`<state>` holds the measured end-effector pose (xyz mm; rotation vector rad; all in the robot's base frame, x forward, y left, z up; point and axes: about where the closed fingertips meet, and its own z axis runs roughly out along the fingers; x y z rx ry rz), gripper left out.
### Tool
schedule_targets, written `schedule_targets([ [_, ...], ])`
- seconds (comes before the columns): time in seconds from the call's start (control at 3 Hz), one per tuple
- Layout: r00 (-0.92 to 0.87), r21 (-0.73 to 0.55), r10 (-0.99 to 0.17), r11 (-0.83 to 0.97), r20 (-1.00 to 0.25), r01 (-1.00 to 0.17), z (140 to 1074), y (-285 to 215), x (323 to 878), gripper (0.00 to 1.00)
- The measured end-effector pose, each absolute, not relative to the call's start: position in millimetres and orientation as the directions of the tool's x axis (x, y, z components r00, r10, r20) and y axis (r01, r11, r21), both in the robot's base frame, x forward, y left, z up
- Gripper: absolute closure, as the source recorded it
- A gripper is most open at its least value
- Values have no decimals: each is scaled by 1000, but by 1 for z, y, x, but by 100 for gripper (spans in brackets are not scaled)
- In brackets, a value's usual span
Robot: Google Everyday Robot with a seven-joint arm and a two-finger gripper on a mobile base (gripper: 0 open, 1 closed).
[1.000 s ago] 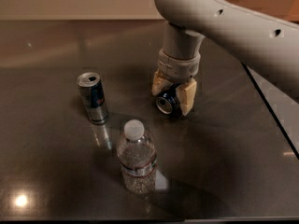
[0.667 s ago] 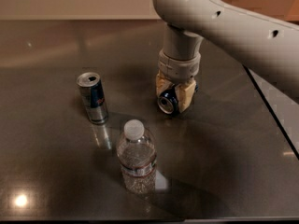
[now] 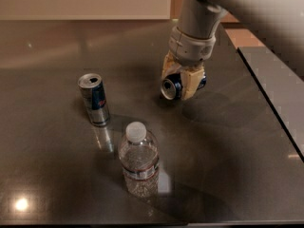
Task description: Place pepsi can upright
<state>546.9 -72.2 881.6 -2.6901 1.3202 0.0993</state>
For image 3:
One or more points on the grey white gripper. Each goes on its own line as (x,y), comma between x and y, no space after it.
(190,47)

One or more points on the blue pepsi can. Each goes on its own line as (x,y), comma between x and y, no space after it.
(171,86)

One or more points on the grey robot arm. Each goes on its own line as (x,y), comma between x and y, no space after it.
(278,24)

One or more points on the silver blue red bull can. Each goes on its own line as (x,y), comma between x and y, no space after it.
(93,93)

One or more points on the clear plastic water bottle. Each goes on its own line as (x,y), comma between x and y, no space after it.
(139,157)

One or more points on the grey side table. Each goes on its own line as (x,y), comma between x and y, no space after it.
(282,88)

